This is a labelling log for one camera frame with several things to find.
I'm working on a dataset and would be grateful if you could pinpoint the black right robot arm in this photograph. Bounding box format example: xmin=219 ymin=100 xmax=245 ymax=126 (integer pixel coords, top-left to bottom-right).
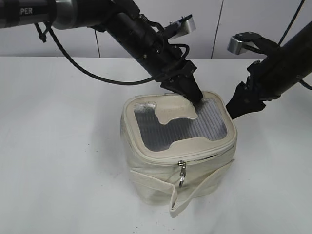
xmin=226 ymin=23 xmax=312 ymax=119

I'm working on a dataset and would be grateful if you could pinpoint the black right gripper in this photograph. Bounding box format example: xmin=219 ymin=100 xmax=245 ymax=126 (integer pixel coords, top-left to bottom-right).
xmin=226 ymin=60 xmax=275 ymax=119

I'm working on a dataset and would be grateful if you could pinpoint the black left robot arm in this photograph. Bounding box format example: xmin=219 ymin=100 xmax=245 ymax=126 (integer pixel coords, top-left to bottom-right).
xmin=0 ymin=0 xmax=203 ymax=103

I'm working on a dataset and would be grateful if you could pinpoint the cream canvas zipper bag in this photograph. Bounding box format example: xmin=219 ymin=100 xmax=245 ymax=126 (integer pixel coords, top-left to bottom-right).
xmin=120 ymin=91 xmax=237 ymax=218

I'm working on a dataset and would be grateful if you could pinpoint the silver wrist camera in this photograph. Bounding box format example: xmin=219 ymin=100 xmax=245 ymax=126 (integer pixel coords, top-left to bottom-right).
xmin=227 ymin=32 xmax=264 ymax=55
xmin=163 ymin=14 xmax=196 ymax=39

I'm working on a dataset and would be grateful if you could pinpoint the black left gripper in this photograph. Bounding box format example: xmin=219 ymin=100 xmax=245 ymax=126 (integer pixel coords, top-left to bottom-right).
xmin=146 ymin=43 xmax=203 ymax=102

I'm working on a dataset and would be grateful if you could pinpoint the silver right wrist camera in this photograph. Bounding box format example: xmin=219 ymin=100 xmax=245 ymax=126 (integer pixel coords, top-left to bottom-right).
xmin=227 ymin=32 xmax=264 ymax=55

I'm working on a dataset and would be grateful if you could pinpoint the silver zipper pull with ring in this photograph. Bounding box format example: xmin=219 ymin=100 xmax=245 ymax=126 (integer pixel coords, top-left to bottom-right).
xmin=178 ymin=160 xmax=187 ymax=188

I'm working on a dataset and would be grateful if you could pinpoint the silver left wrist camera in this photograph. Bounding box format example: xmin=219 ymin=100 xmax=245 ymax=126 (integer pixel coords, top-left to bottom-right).
xmin=163 ymin=14 xmax=196 ymax=39

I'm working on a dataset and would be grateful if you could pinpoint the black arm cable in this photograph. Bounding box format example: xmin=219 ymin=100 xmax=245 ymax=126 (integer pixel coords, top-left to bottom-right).
xmin=34 ymin=21 xmax=156 ymax=86

